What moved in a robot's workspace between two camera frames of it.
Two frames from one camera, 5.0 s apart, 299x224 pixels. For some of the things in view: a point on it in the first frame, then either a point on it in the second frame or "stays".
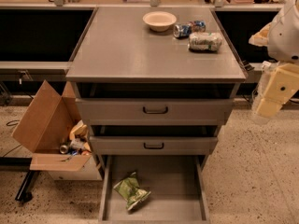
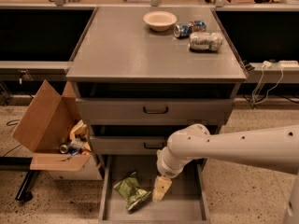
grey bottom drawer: (177, 183) stays
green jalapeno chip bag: (129, 189) stays
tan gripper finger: (283, 81) -> (170, 168)
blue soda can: (183, 30) stays
